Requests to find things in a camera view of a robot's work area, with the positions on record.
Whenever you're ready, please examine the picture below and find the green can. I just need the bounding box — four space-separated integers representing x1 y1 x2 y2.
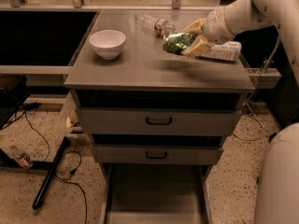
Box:
163 32 195 55

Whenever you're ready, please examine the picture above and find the clear plastic bag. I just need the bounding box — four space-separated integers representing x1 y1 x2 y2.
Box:
57 93 80 136

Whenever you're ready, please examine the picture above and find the black box on left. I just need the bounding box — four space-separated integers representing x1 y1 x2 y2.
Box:
0 75 30 129

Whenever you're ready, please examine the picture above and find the white ceramic bowl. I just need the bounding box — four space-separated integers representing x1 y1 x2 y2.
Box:
89 30 126 60

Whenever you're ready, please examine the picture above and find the black table leg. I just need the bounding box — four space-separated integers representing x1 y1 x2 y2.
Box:
32 137 70 210

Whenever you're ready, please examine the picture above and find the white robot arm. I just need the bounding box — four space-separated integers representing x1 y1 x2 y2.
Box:
183 0 299 224

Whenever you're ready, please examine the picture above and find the grey drawer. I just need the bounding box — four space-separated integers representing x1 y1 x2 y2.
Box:
76 107 241 136
99 164 213 224
92 145 223 165

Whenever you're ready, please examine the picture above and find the grey middle drawer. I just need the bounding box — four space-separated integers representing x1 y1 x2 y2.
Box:
92 145 223 165

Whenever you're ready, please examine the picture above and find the plastic bottle on floor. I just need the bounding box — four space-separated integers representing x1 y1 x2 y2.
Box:
10 146 33 168

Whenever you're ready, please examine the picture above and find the grey bottom drawer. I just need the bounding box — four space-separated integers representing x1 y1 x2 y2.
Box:
99 164 213 224

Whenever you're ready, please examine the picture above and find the grey drawer cabinet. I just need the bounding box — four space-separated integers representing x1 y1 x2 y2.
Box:
64 8 256 224

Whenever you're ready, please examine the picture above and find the grey top drawer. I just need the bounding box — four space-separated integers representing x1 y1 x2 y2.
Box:
76 107 241 136

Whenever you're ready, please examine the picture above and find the white labelled plastic bottle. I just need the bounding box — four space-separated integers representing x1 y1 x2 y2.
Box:
200 41 242 62

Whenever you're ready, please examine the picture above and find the clear plastic water bottle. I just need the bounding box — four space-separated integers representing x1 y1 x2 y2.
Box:
137 14 176 37

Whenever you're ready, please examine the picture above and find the black floor cable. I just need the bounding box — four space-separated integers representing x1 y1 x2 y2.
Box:
18 105 89 224

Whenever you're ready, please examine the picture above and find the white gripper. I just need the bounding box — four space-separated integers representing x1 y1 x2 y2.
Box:
181 6 235 58

